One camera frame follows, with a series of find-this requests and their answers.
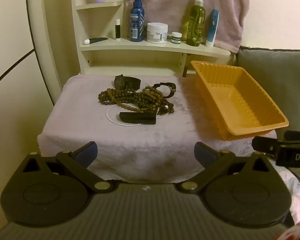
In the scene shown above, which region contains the blue spray bottle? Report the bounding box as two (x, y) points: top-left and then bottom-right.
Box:
(129, 0), (145, 42)

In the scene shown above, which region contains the brown bead necklace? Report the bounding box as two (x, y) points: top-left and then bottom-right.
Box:
(98, 85), (175, 114)

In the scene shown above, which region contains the green spray bottle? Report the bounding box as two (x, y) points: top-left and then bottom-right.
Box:
(186, 0), (206, 47)

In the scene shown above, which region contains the black tube with white cap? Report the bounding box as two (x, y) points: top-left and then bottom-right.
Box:
(84, 37), (109, 45)

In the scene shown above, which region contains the white cream jar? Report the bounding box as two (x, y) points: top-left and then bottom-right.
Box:
(147, 22), (169, 44)

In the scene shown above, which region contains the blue and white tube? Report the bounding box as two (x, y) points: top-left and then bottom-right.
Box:
(205, 9), (220, 48)

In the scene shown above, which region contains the pale patterned cloth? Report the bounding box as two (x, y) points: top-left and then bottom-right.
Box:
(275, 165), (300, 228)

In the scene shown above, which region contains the lavender fleece blanket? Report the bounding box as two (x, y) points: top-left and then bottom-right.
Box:
(37, 74), (278, 183)

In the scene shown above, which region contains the white shelf unit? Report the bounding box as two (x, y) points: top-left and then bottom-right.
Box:
(41, 0), (232, 78)

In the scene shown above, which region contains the black oblong case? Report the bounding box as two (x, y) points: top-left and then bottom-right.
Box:
(119, 111), (157, 126)

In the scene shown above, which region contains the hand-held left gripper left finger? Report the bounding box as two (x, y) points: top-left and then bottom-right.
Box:
(21, 141), (113, 193)

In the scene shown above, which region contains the black cable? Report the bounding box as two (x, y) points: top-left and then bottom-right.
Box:
(0, 47), (37, 92)

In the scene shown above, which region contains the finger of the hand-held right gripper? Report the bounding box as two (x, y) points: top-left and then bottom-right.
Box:
(284, 130), (300, 142)
(252, 136), (282, 155)

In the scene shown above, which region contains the white lip balm stick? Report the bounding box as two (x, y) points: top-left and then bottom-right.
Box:
(115, 19), (122, 41)

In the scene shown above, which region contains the white pearl necklace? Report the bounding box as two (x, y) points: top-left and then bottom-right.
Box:
(106, 103), (169, 127)

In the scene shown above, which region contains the orange plastic tray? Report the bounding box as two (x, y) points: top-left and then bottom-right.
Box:
(191, 60), (290, 141)

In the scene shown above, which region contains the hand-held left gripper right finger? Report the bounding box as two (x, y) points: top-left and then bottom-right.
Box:
(176, 142), (277, 193)

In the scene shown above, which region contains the small green-labelled jar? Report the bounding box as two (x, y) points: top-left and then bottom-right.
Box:
(171, 32), (183, 45)

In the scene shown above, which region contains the grey cushion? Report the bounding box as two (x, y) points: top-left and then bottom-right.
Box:
(236, 45), (300, 182)

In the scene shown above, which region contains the black wrist band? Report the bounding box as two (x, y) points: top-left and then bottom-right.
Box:
(114, 74), (142, 90)

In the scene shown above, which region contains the pink hanging towel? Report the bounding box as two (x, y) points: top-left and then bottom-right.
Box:
(124, 0), (250, 54)

